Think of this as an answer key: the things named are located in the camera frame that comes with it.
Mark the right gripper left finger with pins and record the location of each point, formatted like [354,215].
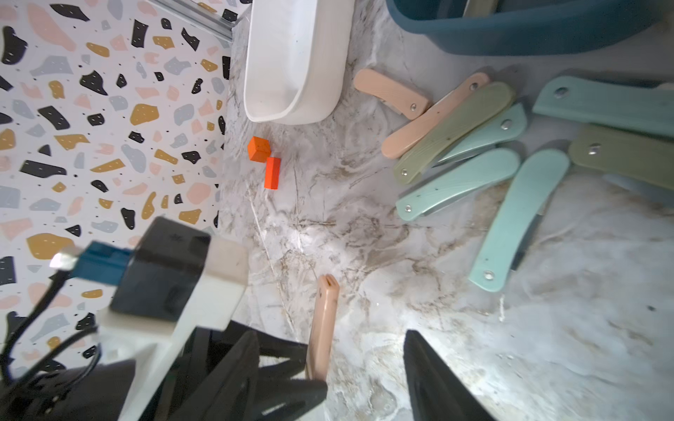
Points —
[228,391]

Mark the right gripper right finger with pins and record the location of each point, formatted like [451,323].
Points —
[436,393]

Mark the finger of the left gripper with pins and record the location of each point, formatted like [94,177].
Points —
[280,393]

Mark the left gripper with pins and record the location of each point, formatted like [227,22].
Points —
[99,396]

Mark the pink knife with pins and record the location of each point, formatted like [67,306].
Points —
[397,96]
[401,141]
[323,325]

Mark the mint knife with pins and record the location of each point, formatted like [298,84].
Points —
[643,107]
[514,226]
[507,126]
[478,173]

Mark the olive knife top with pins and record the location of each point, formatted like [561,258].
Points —
[480,107]

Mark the olive knife pair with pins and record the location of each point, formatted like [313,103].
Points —
[479,8]

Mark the white storage box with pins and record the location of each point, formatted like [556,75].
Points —
[296,60]

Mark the dark teal storage box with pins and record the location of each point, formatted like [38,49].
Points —
[528,28]

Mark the orange block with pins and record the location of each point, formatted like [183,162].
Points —
[272,173]

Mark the orange cube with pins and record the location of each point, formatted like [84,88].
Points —
[259,149]

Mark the pink knife beside olive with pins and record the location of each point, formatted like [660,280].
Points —
[401,141]

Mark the pink knife top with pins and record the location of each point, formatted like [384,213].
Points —
[397,96]

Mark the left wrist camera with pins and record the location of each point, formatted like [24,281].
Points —
[175,280]

